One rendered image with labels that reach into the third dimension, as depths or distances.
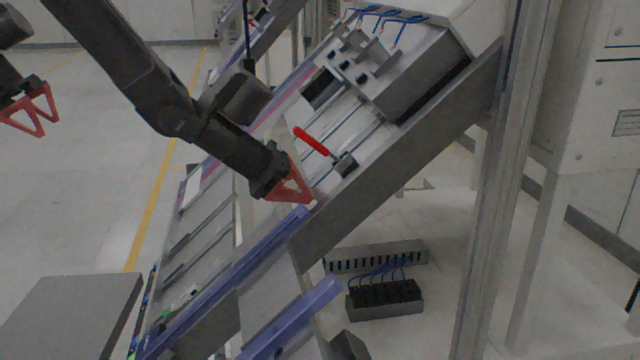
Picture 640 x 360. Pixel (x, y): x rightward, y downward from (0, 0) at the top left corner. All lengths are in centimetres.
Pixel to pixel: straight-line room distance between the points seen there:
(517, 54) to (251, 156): 37
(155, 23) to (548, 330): 900
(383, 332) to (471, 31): 60
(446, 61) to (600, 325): 69
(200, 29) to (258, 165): 880
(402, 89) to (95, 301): 84
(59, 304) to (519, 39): 105
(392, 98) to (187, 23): 887
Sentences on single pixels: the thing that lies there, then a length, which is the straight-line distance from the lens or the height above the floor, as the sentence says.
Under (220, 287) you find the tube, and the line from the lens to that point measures 46.
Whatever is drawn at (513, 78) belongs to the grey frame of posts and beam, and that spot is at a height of 116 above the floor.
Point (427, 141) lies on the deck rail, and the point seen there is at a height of 107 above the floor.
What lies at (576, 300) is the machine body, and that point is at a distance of 114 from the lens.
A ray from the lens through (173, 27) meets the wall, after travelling 944.
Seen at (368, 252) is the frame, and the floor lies 66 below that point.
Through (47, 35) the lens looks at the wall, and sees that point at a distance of 999.
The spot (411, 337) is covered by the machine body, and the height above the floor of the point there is 62.
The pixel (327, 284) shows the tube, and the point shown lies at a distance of 33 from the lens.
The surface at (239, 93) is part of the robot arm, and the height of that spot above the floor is 113.
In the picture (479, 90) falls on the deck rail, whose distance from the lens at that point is 60.
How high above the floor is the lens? 127
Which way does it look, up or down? 26 degrees down
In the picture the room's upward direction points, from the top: straight up
